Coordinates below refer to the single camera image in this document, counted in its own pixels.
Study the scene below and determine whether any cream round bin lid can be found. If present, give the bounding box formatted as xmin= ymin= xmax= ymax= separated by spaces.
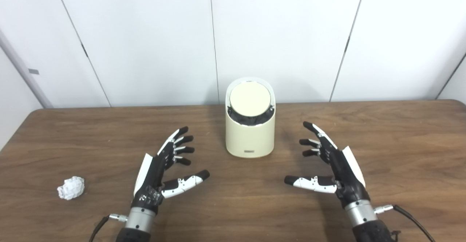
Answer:
xmin=229 ymin=82 xmax=272 ymax=117

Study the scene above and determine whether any cream-colored bin body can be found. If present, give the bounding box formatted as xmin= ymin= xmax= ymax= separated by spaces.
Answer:
xmin=225 ymin=77 xmax=276 ymax=159

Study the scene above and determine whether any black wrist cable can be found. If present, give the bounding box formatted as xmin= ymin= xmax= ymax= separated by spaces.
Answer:
xmin=88 ymin=214 xmax=128 ymax=242
xmin=374 ymin=205 xmax=437 ymax=242

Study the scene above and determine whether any grey wall corner post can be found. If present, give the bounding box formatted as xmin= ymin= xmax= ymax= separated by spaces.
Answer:
xmin=0 ymin=29 xmax=54 ymax=108

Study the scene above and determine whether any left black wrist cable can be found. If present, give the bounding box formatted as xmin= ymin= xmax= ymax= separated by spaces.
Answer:
xmin=88 ymin=214 xmax=128 ymax=242

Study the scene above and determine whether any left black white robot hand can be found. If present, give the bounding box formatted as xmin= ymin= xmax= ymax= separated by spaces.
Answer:
xmin=131 ymin=126 xmax=210 ymax=215

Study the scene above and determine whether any white paper ball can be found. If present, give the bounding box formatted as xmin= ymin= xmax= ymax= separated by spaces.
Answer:
xmin=57 ymin=176 xmax=85 ymax=201

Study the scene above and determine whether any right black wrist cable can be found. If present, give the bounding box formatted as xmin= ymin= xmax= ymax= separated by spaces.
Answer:
xmin=374 ymin=205 xmax=437 ymax=242

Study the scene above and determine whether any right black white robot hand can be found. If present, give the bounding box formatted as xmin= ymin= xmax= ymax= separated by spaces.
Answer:
xmin=284 ymin=121 xmax=371 ymax=209

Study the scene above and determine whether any black bin liner bag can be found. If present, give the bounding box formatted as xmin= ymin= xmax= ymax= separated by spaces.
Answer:
xmin=228 ymin=104 xmax=274 ymax=126

